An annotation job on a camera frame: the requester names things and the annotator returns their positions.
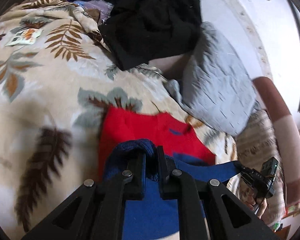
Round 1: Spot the red and blue sweater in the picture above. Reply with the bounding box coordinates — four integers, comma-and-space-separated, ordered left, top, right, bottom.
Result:
98, 107, 238, 239

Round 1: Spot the person's right hand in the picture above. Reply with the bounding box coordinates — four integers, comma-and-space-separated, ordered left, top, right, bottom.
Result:
244, 195, 268, 219

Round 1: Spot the striped floral cushion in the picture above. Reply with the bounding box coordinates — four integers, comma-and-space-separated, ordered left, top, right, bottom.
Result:
235, 110, 286, 228

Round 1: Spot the grey quilted pillow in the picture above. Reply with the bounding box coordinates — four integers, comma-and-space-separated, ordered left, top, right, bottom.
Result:
164, 22, 256, 136

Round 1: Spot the beige leaf-pattern blanket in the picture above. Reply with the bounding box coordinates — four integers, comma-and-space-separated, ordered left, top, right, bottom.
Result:
0, 0, 237, 239

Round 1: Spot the small printed card packet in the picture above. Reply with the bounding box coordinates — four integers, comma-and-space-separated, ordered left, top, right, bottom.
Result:
6, 28, 43, 46

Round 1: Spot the large black garment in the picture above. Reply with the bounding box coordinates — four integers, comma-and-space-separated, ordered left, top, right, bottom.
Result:
99, 0, 202, 70

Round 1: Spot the purple cloth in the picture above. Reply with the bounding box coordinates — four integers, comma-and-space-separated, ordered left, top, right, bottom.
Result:
74, 0, 114, 25

